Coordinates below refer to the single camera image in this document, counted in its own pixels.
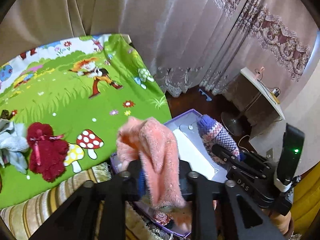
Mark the dark red fuzzy garment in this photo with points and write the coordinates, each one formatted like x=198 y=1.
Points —
x=48 y=151

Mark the purple knit sock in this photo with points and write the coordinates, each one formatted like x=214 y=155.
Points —
x=212 y=132

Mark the purple white storage box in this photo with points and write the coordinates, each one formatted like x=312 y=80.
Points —
x=192 y=150

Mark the pink fuzzy cloth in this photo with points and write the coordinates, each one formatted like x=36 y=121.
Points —
x=156 y=147

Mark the beige embroidered curtain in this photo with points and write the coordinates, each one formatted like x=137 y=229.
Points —
x=183 y=42

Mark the floor fan stand base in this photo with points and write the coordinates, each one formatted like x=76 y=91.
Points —
x=232 y=123

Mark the white side table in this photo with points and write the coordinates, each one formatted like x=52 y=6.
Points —
x=262 y=91

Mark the grey fleece cloth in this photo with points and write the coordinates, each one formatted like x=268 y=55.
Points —
x=14 y=145

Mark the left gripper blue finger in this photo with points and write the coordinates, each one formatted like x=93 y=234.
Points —
x=142 y=187

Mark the green cartoon play mat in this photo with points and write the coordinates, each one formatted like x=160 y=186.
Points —
x=85 y=88

